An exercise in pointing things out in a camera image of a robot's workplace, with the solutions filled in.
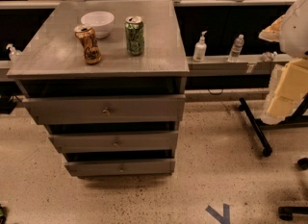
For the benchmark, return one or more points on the black wheeled stand base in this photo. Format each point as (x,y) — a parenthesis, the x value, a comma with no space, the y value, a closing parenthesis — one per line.
(297,119)

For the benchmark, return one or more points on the crumpled clear plastic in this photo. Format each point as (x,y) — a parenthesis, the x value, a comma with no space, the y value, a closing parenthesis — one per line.
(269,56)

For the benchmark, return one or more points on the grey top drawer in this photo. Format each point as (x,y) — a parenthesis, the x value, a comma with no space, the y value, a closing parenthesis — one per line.
(112,109)

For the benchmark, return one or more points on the green soda can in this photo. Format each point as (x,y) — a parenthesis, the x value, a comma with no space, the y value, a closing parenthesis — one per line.
(134,35)

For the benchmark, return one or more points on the grey drawer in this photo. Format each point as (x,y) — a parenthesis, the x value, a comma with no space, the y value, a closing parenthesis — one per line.
(112,142)
(112,109)
(127,167)

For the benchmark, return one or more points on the crushed gold can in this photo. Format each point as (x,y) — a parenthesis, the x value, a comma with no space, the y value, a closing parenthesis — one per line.
(87,38)

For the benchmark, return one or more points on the grey drawer cabinet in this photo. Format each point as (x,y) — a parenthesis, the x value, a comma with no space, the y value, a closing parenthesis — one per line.
(107,81)

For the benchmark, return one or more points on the white pump bottle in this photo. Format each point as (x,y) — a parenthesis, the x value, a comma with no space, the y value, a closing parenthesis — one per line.
(200,49)

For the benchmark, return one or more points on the grey bottom drawer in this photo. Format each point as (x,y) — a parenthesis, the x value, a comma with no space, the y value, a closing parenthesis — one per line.
(127,167)

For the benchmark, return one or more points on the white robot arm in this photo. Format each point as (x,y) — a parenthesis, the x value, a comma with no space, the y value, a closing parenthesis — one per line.
(288,84)

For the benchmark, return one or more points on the clear pump bottle left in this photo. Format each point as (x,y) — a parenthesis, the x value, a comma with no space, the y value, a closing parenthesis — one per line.
(13,52)

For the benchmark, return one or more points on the white bowl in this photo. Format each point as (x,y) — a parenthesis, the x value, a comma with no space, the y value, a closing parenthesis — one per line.
(101,22)

